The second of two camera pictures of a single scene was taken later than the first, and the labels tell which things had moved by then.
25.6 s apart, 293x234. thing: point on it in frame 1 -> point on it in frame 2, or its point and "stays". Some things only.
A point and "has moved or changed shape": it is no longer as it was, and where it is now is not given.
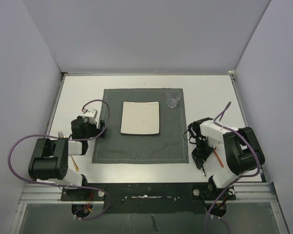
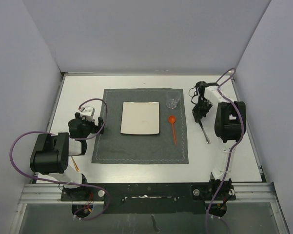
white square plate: x=140 y=118 stays
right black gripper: x=199 y=159 -> x=198 y=114
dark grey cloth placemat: x=169 y=146 stays
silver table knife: x=204 y=171 has moved or changed shape
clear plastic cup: x=172 y=98 stays
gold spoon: x=60 y=135 stays
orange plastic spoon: x=221 y=162 has moved or changed shape
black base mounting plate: x=150 y=198 stays
